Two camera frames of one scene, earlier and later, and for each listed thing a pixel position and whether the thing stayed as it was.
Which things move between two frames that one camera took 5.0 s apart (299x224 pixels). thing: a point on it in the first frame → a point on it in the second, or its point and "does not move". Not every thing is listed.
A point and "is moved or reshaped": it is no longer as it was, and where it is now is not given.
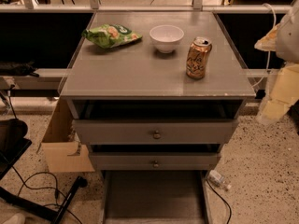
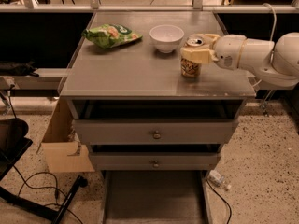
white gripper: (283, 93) → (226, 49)
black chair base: (12, 146) does not move
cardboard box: (63, 149) does not move
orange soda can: (197, 57) is moved or reshaped
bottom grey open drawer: (155, 197) does not move
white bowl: (166, 37) does not move
